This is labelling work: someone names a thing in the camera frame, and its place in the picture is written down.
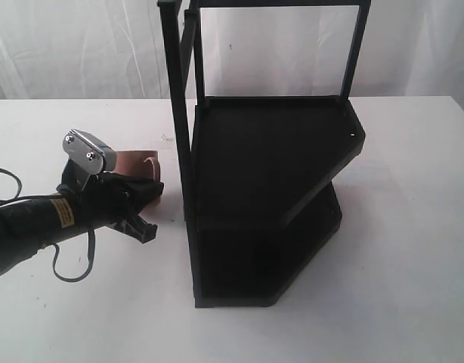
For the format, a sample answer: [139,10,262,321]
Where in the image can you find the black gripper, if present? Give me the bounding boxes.
[56,160,164,244]

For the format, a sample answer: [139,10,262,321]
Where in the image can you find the pink ceramic cup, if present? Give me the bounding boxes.
[113,150,161,210]

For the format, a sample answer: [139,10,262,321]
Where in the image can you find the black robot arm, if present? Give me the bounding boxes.
[0,161,164,283]

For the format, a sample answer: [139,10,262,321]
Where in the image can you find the black two-tier shelf rack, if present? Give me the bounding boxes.
[158,1,371,309]

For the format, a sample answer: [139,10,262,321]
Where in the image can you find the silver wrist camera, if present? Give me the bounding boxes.
[63,129,117,175]

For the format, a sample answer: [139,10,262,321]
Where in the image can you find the black cable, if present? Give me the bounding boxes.
[0,167,97,283]

